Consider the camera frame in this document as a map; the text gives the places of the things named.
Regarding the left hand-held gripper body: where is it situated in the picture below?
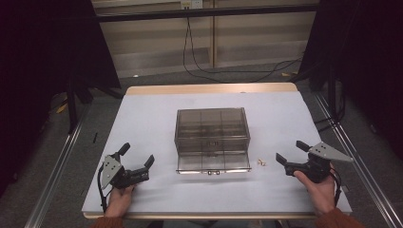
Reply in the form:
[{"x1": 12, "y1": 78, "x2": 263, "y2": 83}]
[{"x1": 100, "y1": 154, "x2": 151, "y2": 190}]

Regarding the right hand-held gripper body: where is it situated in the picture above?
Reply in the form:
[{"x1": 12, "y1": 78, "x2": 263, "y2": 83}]
[{"x1": 284, "y1": 141, "x2": 355, "y2": 184}]

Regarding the smoky clear plastic drawer box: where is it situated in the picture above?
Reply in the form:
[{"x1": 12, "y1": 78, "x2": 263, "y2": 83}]
[{"x1": 173, "y1": 106, "x2": 252, "y2": 176}]

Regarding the person's right hand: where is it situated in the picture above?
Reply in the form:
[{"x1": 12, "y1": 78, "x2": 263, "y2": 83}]
[{"x1": 292, "y1": 170, "x2": 336, "y2": 217}]

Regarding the person's left hand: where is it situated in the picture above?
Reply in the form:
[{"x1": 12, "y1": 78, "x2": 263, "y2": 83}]
[{"x1": 104, "y1": 184, "x2": 136, "y2": 219}]

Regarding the white table mat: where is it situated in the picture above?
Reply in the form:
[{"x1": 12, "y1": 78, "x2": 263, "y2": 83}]
[{"x1": 82, "y1": 90, "x2": 353, "y2": 215}]

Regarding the black metal stand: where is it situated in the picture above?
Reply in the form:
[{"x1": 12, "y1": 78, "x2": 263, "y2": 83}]
[
  {"x1": 66, "y1": 74, "x2": 93, "y2": 135},
  {"x1": 308, "y1": 63, "x2": 347, "y2": 132}
]

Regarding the wooden table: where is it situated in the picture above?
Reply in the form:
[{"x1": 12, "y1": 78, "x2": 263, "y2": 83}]
[{"x1": 82, "y1": 82, "x2": 353, "y2": 220}]

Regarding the black curtain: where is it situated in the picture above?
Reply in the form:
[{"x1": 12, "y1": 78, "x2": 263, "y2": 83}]
[
  {"x1": 297, "y1": 0, "x2": 403, "y2": 161},
  {"x1": 0, "y1": 0, "x2": 122, "y2": 198}
]

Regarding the black horizontal bar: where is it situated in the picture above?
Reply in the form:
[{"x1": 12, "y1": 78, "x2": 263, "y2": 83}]
[{"x1": 94, "y1": 3, "x2": 319, "y2": 24}]

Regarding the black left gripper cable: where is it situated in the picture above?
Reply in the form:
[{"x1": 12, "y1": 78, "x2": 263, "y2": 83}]
[{"x1": 96, "y1": 163, "x2": 112, "y2": 214}]

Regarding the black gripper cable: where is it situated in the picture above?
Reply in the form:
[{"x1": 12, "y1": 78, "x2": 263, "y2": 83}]
[
  {"x1": 328, "y1": 167, "x2": 344, "y2": 207},
  {"x1": 96, "y1": 163, "x2": 112, "y2": 214}
]

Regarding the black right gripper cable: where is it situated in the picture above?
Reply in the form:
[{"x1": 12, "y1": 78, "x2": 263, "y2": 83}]
[{"x1": 328, "y1": 167, "x2": 344, "y2": 207}]

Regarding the metal floor rail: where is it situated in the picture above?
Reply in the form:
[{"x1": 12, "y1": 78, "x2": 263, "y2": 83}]
[
  {"x1": 313, "y1": 91, "x2": 403, "y2": 228},
  {"x1": 24, "y1": 103, "x2": 91, "y2": 228}
]

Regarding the long black floor cable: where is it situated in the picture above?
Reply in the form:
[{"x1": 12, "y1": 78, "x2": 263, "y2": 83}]
[{"x1": 182, "y1": 16, "x2": 303, "y2": 85}]

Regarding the white wall power outlet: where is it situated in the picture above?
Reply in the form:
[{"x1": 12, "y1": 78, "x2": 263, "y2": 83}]
[{"x1": 180, "y1": 0, "x2": 203, "y2": 10}]

